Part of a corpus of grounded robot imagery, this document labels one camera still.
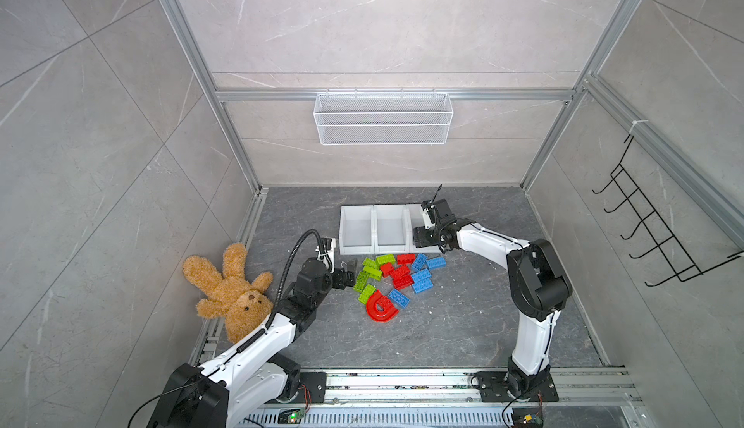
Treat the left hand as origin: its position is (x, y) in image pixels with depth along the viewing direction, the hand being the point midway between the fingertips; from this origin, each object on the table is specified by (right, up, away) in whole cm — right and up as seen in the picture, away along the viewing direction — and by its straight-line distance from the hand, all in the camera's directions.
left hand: (341, 252), depth 84 cm
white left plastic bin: (+3, +4, +23) cm, 24 cm away
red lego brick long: (+21, -4, +12) cm, 24 cm away
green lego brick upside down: (+5, -11, +8) cm, 15 cm away
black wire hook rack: (+78, +1, -20) cm, 81 cm away
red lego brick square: (+14, -7, +10) cm, 19 cm away
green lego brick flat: (+9, -6, +12) cm, 16 cm away
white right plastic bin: (+24, +10, +17) cm, 31 cm away
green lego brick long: (+10, -8, +9) cm, 15 cm away
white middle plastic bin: (+16, +5, +23) cm, 28 cm away
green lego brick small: (+7, -14, +6) cm, 17 cm away
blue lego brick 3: (+25, -10, +7) cm, 28 cm away
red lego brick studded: (+19, -10, +9) cm, 23 cm away
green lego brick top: (+13, -4, +11) cm, 18 cm away
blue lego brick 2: (+30, -6, +12) cm, 33 cm away
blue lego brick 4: (+18, -16, +6) cm, 24 cm away
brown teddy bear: (-26, -14, -6) cm, 30 cm away
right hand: (+26, +5, +16) cm, 31 cm away
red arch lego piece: (+12, -18, +3) cm, 21 cm away
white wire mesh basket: (+12, +45, +17) cm, 49 cm away
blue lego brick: (+25, -5, +12) cm, 28 cm away
